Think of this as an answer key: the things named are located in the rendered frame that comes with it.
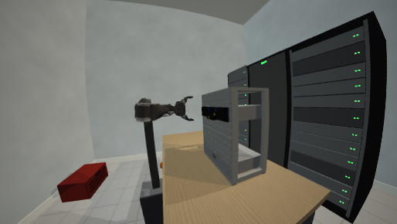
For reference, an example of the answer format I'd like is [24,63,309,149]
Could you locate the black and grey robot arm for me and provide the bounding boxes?
[134,98,175,122]

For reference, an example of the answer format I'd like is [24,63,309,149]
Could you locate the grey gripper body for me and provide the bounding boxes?
[175,101,185,117]

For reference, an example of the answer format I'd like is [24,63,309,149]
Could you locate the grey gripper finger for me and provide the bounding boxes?
[180,96,193,104]
[182,114,193,121]

